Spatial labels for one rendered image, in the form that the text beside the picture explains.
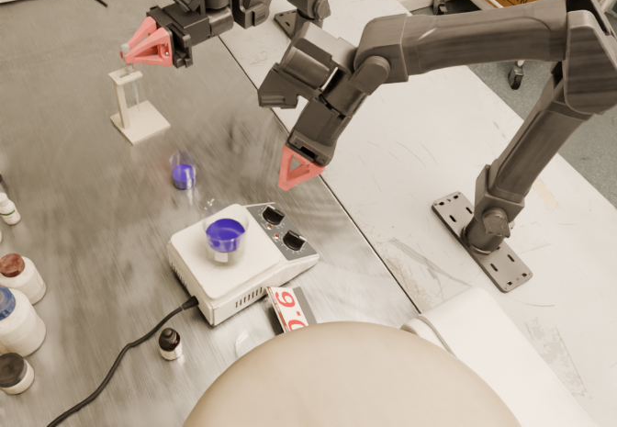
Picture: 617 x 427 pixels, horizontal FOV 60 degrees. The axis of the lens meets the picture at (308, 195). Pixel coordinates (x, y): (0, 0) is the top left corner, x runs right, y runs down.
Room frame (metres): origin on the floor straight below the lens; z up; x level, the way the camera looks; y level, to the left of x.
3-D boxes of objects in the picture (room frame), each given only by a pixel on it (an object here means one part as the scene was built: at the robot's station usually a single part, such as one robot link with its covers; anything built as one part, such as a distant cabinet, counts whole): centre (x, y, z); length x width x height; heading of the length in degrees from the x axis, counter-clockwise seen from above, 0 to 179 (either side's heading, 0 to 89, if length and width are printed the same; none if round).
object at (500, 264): (0.56, -0.31, 0.94); 0.20 x 0.07 x 0.08; 40
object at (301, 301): (0.34, -0.02, 0.92); 0.09 x 0.06 x 0.04; 33
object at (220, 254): (0.38, 0.10, 1.03); 0.07 x 0.06 x 0.08; 45
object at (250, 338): (0.28, 0.03, 0.91); 0.06 x 0.06 x 0.02
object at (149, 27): (0.69, 0.31, 1.06); 0.09 x 0.07 x 0.07; 141
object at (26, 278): (0.30, 0.37, 0.94); 0.05 x 0.05 x 0.09
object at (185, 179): (0.55, 0.22, 0.93); 0.04 x 0.04 x 0.06
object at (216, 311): (0.41, 0.08, 0.94); 0.22 x 0.13 x 0.08; 136
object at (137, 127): (0.66, 0.34, 0.96); 0.08 x 0.08 x 0.13; 51
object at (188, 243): (0.39, 0.10, 0.98); 0.12 x 0.12 x 0.01; 46
